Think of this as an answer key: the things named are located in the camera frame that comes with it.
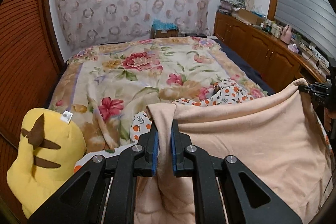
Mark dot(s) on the beige t-shirt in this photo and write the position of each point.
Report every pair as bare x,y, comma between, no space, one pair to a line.
278,137

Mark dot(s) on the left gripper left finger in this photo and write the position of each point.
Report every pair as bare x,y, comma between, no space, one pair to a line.
103,189

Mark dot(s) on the cardboard box with blue items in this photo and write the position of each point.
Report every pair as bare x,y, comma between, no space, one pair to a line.
163,30

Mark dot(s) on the brown louvered wardrobe door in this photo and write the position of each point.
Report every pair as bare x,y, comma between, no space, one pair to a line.
31,66

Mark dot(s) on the orange print grey blanket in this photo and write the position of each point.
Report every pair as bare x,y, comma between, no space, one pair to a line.
227,92

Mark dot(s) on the yellow plush toy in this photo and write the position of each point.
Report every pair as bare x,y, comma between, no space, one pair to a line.
49,147

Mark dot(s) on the floral bed quilt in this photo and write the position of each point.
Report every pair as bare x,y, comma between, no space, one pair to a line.
105,86

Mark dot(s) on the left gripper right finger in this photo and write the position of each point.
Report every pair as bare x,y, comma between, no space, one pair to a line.
225,190

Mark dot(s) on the pink kettle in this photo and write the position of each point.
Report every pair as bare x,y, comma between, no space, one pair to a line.
286,34

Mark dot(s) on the dark navy bed sheet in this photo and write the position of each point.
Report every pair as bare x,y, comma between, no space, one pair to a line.
244,66

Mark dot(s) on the open cardboard box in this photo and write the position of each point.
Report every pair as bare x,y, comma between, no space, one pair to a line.
247,17

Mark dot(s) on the stack of folded cloths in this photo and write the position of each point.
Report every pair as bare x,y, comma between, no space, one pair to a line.
230,6

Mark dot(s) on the long wooden cabinet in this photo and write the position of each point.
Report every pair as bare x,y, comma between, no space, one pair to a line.
269,56

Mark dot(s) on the grey window blind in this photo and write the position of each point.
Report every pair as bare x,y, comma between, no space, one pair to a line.
313,19

